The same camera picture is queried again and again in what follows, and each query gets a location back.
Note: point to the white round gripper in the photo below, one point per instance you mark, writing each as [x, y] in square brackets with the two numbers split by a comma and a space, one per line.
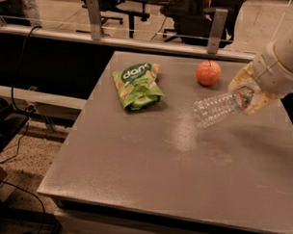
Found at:
[269, 74]

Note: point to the clear plastic water bottle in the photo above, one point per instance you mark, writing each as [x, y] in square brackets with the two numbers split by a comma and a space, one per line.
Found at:
[213, 110]

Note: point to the red apple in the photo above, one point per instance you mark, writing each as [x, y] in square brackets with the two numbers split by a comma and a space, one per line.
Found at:
[208, 73]

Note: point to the black office chair right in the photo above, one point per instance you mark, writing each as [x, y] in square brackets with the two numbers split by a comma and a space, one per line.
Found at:
[193, 19]

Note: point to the green chip bag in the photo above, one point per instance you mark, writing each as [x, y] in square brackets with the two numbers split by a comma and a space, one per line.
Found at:
[137, 86]

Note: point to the black side cart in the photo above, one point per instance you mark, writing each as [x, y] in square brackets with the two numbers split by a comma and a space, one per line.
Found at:
[11, 122]

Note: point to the person in background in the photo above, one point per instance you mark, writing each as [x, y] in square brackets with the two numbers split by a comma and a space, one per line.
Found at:
[20, 12]

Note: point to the right metal barrier post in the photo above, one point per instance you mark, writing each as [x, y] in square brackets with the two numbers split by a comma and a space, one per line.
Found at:
[216, 32]

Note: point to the metal barrier post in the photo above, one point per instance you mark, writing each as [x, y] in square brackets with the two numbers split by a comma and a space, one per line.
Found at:
[95, 19]
[216, 32]

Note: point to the left metal barrier post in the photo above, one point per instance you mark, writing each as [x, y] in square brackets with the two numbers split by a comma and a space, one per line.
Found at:
[95, 19]

